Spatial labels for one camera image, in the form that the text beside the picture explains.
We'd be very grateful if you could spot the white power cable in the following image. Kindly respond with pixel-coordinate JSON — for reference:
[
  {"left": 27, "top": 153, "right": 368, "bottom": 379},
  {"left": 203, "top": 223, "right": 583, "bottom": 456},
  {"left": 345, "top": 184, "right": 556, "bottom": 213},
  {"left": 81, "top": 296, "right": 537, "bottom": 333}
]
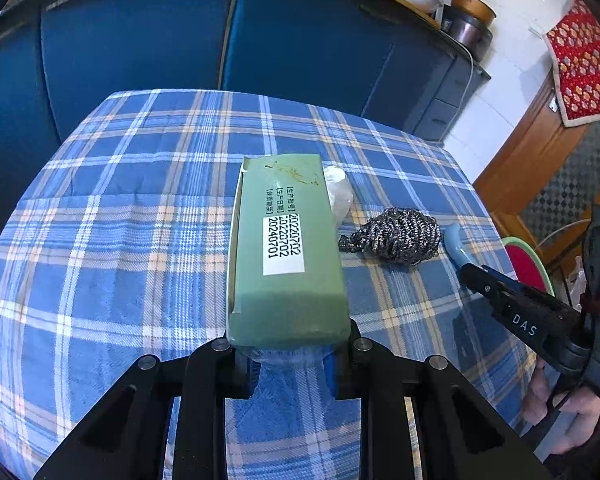
[{"left": 439, "top": 29, "right": 477, "bottom": 137}]

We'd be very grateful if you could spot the blue plaid tablecloth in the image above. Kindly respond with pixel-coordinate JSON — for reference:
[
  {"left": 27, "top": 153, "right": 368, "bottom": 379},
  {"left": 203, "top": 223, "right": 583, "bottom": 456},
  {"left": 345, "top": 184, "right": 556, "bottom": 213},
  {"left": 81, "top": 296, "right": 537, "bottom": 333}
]
[{"left": 0, "top": 90, "right": 534, "bottom": 479}]

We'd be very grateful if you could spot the blue kitchen cabinet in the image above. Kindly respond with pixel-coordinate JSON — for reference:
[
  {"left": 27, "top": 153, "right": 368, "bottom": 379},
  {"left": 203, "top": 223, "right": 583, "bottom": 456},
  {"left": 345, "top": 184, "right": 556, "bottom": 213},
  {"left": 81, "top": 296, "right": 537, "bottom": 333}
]
[{"left": 0, "top": 0, "right": 489, "bottom": 234}]

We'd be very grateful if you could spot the brown pot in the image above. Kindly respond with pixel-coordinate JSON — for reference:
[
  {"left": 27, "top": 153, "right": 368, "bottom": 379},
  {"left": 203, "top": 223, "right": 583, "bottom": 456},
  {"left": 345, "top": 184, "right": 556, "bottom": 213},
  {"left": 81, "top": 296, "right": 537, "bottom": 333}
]
[{"left": 451, "top": 0, "right": 496, "bottom": 26}]

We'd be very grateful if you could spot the steel wool scourer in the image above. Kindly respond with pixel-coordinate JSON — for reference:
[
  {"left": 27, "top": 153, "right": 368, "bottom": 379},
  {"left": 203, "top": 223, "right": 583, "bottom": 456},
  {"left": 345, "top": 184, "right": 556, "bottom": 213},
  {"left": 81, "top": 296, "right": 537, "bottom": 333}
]
[{"left": 338, "top": 207, "right": 442, "bottom": 266}]

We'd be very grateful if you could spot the red green-rimmed basin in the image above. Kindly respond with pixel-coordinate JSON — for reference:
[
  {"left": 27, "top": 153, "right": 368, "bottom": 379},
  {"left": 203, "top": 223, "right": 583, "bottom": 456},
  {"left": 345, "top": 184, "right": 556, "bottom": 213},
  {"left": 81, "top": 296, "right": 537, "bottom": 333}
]
[{"left": 502, "top": 236, "right": 555, "bottom": 296}]

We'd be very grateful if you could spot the green cardboard box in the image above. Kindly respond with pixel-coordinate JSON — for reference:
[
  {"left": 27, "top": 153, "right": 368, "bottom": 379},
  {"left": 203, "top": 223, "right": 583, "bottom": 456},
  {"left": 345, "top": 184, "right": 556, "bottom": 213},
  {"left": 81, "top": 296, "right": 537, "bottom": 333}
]
[{"left": 226, "top": 154, "right": 350, "bottom": 350}]

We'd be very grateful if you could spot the clear plastic bag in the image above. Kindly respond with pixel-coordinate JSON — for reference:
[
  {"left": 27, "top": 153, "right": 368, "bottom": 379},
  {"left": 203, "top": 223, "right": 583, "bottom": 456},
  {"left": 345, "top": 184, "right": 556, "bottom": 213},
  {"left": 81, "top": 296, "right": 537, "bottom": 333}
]
[{"left": 323, "top": 166, "right": 354, "bottom": 228}]

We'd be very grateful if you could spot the person's right hand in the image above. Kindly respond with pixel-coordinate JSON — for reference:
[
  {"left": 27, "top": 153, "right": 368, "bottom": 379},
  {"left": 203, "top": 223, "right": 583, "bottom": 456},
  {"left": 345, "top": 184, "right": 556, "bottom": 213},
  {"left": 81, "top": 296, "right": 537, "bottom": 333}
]
[{"left": 522, "top": 358, "right": 600, "bottom": 460}]

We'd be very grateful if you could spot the wooden door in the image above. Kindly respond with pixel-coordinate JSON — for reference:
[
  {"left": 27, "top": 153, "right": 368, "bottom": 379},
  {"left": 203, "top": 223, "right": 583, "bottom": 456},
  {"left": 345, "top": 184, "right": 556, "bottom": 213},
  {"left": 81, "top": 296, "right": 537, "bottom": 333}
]
[{"left": 475, "top": 77, "right": 600, "bottom": 270}]

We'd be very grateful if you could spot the red patterned cloth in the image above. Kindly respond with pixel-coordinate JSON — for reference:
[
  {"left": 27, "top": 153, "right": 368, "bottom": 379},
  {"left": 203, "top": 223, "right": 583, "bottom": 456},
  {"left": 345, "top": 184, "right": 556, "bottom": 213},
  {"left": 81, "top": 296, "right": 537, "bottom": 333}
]
[{"left": 544, "top": 0, "right": 600, "bottom": 128}]

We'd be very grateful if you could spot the light blue plastic handle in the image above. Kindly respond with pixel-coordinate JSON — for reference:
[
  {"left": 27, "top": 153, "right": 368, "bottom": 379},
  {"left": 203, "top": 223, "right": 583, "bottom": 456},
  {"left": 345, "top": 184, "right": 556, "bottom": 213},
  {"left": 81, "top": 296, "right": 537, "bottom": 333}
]
[{"left": 443, "top": 223, "right": 475, "bottom": 270}]

